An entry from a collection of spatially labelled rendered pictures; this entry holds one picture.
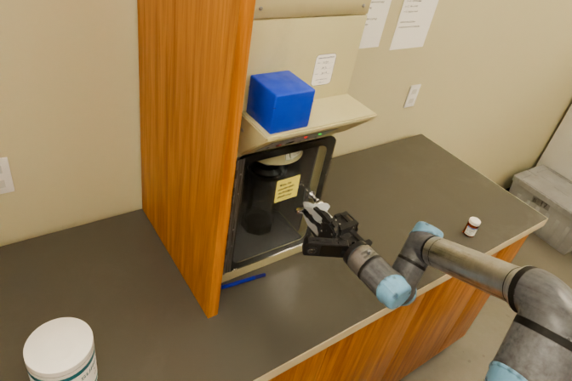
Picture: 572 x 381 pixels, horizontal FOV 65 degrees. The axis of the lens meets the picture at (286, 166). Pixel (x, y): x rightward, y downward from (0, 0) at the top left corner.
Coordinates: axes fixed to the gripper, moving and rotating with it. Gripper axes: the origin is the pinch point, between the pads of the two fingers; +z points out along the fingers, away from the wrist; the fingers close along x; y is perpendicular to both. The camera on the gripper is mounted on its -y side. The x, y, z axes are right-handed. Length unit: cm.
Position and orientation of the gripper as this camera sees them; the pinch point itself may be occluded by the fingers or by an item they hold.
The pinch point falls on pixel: (304, 208)
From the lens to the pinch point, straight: 125.1
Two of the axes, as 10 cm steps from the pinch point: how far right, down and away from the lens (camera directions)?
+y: 8.2, -2.4, 5.2
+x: 1.3, -8.0, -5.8
